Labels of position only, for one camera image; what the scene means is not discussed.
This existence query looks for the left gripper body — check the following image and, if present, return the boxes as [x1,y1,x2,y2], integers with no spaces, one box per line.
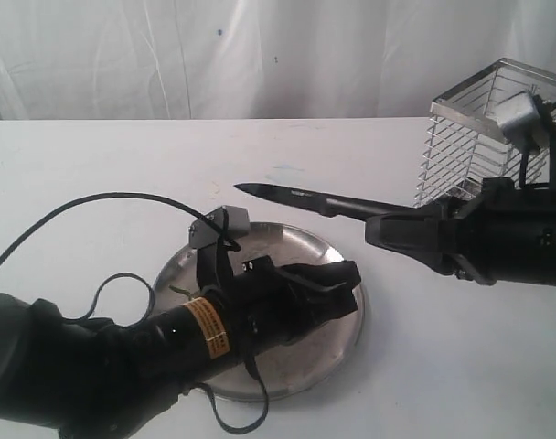
[198,255,315,361]

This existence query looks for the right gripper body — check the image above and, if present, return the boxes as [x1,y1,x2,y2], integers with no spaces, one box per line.
[423,200,493,286]

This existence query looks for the black knife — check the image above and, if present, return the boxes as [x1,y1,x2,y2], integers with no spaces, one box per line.
[234,182,423,223]

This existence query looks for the green chili pepper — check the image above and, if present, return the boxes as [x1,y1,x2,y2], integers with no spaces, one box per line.
[168,285,192,298]

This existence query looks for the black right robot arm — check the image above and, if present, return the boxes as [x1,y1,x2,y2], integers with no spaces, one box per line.
[365,177,556,286]

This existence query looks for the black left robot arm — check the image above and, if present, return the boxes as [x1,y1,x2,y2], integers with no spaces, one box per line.
[0,257,360,438]

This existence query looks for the round steel plate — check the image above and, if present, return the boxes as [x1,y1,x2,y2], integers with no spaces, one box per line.
[154,222,365,402]

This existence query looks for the chrome wire utensil holder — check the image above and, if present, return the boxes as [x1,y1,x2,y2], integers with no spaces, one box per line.
[413,58,556,207]

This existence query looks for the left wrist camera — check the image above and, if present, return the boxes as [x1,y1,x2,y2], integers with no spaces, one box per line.
[188,206,251,252]

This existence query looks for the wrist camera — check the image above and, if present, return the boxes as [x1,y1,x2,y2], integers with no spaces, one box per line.
[494,91,549,155]
[188,206,251,252]

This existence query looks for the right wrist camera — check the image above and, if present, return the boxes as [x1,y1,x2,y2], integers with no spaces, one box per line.
[494,91,549,155]

